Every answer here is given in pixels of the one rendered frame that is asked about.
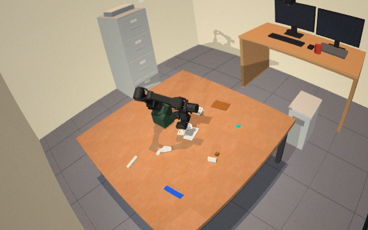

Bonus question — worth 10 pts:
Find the orange flat plate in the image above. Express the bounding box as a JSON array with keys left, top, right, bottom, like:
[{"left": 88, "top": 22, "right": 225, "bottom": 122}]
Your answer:
[{"left": 211, "top": 100, "right": 230, "bottom": 111}]

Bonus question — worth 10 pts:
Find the blue flat bar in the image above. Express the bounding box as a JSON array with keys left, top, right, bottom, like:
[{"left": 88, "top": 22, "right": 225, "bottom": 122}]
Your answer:
[{"left": 164, "top": 186, "right": 183, "bottom": 199}]

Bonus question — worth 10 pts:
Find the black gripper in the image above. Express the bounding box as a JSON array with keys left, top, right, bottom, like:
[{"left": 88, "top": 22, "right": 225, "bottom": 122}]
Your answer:
[{"left": 176, "top": 111, "right": 191, "bottom": 130}]

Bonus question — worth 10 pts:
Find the white flat bar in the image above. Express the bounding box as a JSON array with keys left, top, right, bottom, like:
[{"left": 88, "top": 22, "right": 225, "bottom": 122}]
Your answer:
[{"left": 127, "top": 156, "right": 138, "bottom": 169}]

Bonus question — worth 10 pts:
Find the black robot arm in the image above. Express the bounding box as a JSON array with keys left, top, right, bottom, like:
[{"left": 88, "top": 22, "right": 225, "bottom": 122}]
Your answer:
[{"left": 133, "top": 87, "right": 199, "bottom": 120}]

